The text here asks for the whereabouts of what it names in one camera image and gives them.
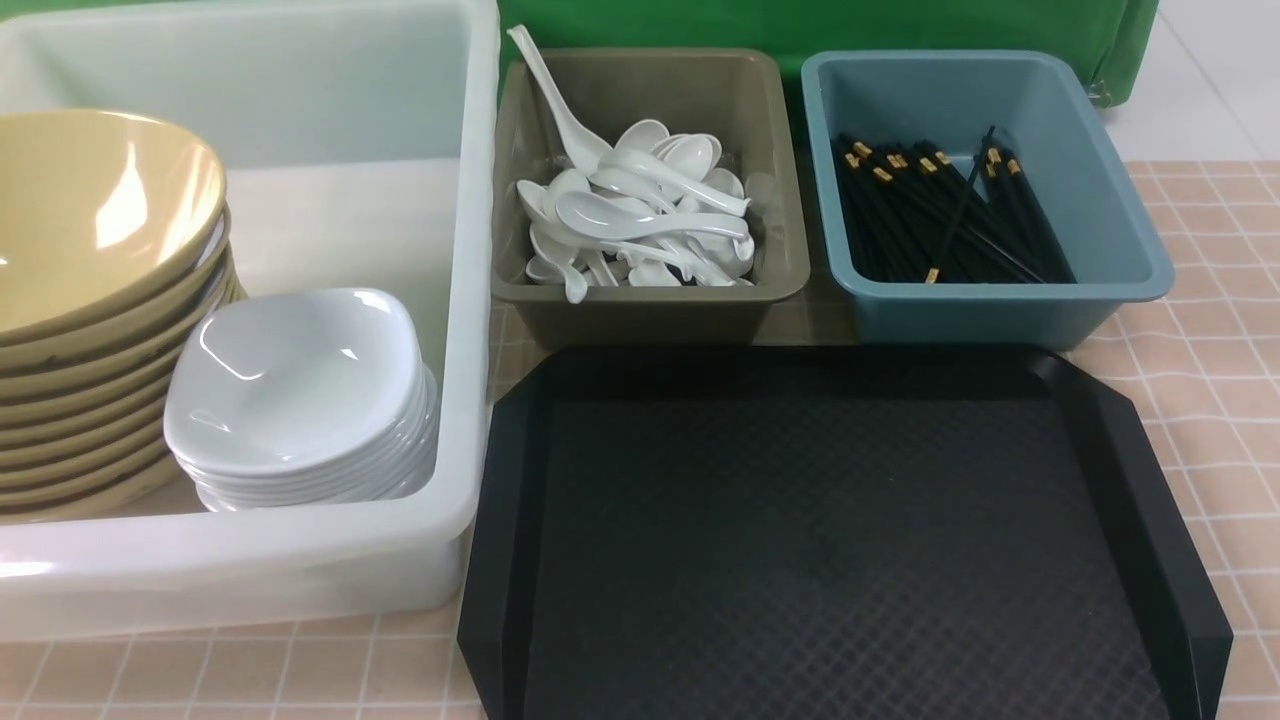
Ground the black chopstick gold band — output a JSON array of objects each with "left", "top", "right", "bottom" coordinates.
[{"left": 915, "top": 141, "right": 1001, "bottom": 284}]

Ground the pile of white spoons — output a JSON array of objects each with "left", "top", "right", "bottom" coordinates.
[{"left": 509, "top": 26, "right": 756, "bottom": 304}]

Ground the black plastic serving tray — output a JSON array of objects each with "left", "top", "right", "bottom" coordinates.
[{"left": 457, "top": 346, "right": 1234, "bottom": 719}]

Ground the olive brown spoon bin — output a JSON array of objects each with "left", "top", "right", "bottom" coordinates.
[{"left": 492, "top": 47, "right": 812, "bottom": 350}]

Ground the black chopsticks pile in bin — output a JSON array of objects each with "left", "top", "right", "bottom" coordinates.
[{"left": 831, "top": 128, "right": 1076, "bottom": 284}]

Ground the stack of white dishes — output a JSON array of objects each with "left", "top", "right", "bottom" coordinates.
[{"left": 163, "top": 288, "right": 439, "bottom": 512}]

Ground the large white plastic tub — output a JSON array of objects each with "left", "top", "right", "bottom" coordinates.
[{"left": 3, "top": 1, "right": 500, "bottom": 642}]

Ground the teal plastic chopstick bin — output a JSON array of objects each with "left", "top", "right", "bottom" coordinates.
[{"left": 801, "top": 50, "right": 1175, "bottom": 351}]

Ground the stack of tan bowls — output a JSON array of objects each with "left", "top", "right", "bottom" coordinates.
[{"left": 1, "top": 108, "right": 246, "bottom": 525}]

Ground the beige checkered table mat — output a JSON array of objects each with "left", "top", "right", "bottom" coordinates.
[{"left": 1, "top": 161, "right": 1279, "bottom": 719}]

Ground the green cloth backdrop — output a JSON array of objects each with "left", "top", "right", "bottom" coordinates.
[{"left": 498, "top": 1, "right": 1158, "bottom": 106}]

